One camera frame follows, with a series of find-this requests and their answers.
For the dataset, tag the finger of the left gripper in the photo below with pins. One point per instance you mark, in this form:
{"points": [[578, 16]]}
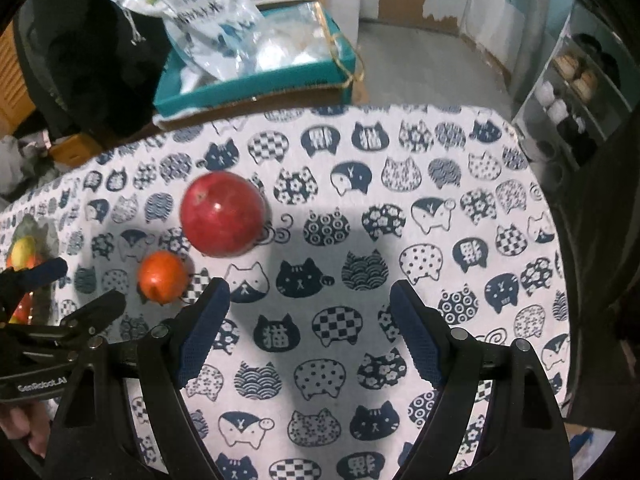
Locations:
{"points": [[16, 284], [91, 319]]}

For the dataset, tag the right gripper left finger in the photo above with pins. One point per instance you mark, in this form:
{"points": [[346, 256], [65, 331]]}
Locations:
{"points": [[93, 434]]}

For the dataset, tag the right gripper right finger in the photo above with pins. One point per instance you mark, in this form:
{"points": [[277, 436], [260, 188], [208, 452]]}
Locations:
{"points": [[523, 436]]}

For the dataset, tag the green pear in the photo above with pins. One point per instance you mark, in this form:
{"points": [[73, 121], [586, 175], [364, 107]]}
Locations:
{"points": [[23, 252]]}

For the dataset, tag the red apple back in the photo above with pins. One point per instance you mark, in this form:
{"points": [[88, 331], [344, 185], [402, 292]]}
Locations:
{"points": [[23, 312]]}

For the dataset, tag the red apple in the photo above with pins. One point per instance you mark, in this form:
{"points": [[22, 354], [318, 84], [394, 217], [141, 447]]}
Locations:
{"points": [[222, 214], [23, 312]]}

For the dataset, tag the small tangerine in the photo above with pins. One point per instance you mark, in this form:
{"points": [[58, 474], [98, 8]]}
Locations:
{"points": [[162, 277]]}

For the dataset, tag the red apple front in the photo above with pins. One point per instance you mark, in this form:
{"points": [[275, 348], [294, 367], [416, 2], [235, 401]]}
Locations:
{"points": [[222, 214]]}

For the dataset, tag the person's left hand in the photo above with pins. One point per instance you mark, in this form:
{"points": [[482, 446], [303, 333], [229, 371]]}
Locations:
{"points": [[28, 421]]}

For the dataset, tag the green glass bowl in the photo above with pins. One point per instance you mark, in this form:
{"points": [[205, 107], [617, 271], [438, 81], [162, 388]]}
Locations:
{"points": [[46, 236]]}

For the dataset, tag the pile of grey clothes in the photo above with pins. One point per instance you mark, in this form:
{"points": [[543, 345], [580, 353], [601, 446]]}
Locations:
{"points": [[24, 163]]}

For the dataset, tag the wooden drawer box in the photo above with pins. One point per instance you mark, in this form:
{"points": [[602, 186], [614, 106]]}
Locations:
{"points": [[75, 150]]}

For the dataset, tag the cat pattern tablecloth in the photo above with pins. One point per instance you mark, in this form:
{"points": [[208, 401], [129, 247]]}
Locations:
{"points": [[308, 376]]}

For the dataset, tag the teal storage box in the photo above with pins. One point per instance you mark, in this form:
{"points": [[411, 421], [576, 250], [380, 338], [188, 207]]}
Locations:
{"points": [[330, 74]]}

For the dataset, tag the black hanging jacket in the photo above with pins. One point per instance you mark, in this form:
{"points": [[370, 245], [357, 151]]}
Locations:
{"points": [[89, 67]]}

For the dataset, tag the white rice bag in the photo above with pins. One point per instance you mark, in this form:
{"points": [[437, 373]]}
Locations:
{"points": [[215, 35]]}

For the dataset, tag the clear plastic bag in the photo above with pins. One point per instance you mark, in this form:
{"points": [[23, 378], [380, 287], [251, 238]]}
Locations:
{"points": [[290, 36]]}

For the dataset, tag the grey shoe rack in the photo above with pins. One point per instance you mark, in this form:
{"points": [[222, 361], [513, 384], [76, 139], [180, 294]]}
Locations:
{"points": [[586, 89]]}

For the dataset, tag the grey metal pipe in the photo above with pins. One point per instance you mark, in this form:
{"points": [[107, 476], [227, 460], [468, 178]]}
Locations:
{"points": [[532, 38]]}

